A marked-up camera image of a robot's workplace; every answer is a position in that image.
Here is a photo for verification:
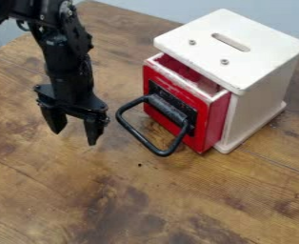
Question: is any white wooden box housing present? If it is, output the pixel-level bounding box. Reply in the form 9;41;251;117
153;9;299;153

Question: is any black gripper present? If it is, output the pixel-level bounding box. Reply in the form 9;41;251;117
34;84;110;146

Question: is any red drawer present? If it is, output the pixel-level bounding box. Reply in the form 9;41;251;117
142;52;231;153

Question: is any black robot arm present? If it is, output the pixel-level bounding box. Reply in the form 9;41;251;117
0;0;109;145

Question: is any black metal drawer handle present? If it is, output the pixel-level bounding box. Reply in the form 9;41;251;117
114;92;192;157

